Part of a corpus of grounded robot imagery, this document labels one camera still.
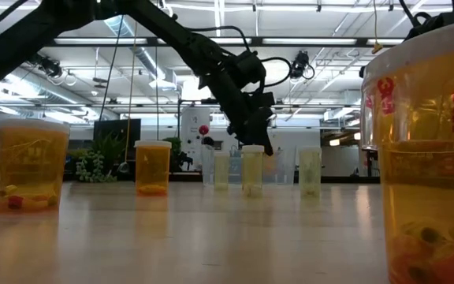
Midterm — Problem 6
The black monitor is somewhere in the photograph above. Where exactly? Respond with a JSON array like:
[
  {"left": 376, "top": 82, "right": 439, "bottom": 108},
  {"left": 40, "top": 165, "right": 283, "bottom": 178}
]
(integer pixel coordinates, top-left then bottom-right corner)
[{"left": 93, "top": 118, "right": 142, "bottom": 153}]

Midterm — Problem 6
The black left camera cable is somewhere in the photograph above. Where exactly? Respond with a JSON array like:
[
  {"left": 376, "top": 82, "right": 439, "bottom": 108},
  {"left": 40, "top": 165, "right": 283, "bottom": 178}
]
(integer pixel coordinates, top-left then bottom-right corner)
[{"left": 186, "top": 25, "right": 293, "bottom": 88}]

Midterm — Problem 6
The silver ventilation duct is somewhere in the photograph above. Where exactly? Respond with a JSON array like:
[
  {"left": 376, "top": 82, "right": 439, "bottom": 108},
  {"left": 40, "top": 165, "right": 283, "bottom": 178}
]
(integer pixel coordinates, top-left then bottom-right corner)
[{"left": 103, "top": 15, "right": 169, "bottom": 92}]

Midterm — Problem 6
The yellow pull cord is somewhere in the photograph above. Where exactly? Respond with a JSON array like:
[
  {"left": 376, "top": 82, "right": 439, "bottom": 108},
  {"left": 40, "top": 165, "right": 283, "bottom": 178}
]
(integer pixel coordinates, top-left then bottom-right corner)
[{"left": 370, "top": 0, "right": 385, "bottom": 55}]

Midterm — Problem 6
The medium orange pill bottle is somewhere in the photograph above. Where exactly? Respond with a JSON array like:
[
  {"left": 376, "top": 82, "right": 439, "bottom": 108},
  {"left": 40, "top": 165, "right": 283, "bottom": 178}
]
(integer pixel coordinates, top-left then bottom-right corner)
[{"left": 133, "top": 140, "right": 173, "bottom": 197}]

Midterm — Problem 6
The white cabinet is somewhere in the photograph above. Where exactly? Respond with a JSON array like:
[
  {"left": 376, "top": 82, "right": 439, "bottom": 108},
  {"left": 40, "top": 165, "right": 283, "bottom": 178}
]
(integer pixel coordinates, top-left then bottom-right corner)
[{"left": 180, "top": 106, "right": 212, "bottom": 171}]

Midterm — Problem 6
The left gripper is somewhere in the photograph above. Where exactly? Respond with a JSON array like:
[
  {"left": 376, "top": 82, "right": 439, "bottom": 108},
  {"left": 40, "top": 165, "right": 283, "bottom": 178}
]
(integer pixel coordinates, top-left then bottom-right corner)
[{"left": 206, "top": 62, "right": 277, "bottom": 157}]

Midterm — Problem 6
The large orange pill bottle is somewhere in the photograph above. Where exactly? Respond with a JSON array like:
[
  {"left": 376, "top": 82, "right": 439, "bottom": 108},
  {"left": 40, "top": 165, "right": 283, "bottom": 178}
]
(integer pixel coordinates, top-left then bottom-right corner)
[{"left": 0, "top": 119, "right": 71, "bottom": 215}]

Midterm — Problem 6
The clear plastic bin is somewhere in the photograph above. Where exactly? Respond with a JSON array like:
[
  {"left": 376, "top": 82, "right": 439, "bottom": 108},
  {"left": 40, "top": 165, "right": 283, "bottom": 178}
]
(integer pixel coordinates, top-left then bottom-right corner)
[{"left": 200, "top": 144, "right": 298, "bottom": 186}]

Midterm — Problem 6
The dark potted plant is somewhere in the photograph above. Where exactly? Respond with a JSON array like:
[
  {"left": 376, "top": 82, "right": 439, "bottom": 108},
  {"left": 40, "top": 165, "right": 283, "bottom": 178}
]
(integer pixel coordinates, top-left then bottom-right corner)
[{"left": 162, "top": 136, "right": 194, "bottom": 174}]

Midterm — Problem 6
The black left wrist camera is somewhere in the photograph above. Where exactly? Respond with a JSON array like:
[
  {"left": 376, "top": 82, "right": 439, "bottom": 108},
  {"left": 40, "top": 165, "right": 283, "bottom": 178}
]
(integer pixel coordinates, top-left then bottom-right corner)
[{"left": 233, "top": 50, "right": 268, "bottom": 86}]

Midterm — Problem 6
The black hanging camera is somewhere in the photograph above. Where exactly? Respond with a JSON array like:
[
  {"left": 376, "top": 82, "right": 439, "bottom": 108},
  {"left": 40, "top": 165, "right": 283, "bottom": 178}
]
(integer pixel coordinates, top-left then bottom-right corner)
[
  {"left": 37, "top": 54, "right": 77, "bottom": 87},
  {"left": 288, "top": 50, "right": 316, "bottom": 81}
]

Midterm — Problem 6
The green artificial succulent plant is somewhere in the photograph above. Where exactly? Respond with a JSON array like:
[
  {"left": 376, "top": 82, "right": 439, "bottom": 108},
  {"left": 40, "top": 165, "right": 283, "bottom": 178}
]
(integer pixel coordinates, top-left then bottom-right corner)
[{"left": 69, "top": 133, "right": 126, "bottom": 184}]

